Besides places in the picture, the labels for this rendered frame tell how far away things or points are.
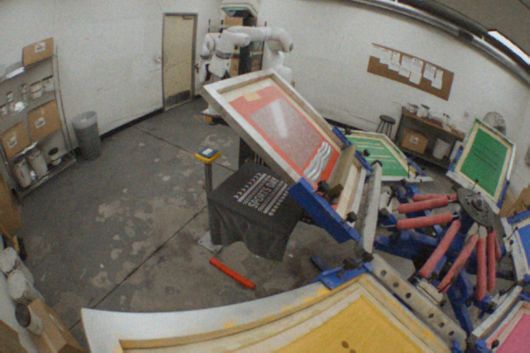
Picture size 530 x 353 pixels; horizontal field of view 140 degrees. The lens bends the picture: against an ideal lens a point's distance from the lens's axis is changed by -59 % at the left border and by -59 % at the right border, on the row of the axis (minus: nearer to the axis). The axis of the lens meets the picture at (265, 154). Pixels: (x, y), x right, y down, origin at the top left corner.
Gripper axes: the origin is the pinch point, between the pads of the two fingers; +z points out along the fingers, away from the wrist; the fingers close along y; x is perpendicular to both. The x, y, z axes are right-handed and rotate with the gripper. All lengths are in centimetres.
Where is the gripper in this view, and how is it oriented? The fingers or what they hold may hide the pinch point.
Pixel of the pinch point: (214, 82)
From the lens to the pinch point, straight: 122.1
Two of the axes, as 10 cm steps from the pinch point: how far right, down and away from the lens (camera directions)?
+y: -8.2, -5.5, 1.8
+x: -4.5, 4.2, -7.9
